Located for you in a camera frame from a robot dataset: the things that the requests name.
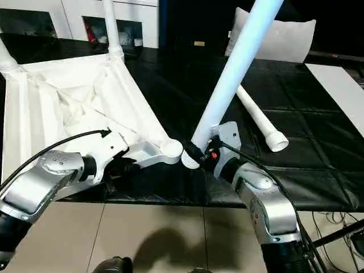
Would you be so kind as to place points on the white plastic table leg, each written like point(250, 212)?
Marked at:
point(4, 57)
point(111, 28)
point(259, 116)
point(239, 62)

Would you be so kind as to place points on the white plastic table top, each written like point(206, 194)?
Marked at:
point(68, 96)

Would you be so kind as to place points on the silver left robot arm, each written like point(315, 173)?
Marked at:
point(40, 182)

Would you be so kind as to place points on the dark left robot foot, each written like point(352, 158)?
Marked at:
point(112, 265)

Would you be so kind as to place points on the dark robot foot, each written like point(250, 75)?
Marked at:
point(200, 271)
point(112, 265)

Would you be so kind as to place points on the dark right robot foot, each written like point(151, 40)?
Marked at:
point(200, 271)

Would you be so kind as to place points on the small yellow label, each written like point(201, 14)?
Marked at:
point(199, 44)

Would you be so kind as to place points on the black work mat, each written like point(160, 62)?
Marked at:
point(318, 114)

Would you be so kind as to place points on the black cabinet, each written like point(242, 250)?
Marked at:
point(187, 23)

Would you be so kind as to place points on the light grey cushion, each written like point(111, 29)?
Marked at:
point(284, 40)

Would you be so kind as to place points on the white flat board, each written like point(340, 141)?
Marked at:
point(341, 91)

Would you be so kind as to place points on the black stand leg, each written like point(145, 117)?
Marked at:
point(341, 232)

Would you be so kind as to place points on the white glass-door cabinet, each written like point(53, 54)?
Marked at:
point(68, 11)

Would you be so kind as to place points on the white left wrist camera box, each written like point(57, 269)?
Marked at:
point(108, 151)

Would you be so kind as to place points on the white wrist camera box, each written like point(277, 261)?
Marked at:
point(108, 151)
point(227, 136)

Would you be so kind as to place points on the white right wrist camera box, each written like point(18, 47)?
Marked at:
point(227, 136)

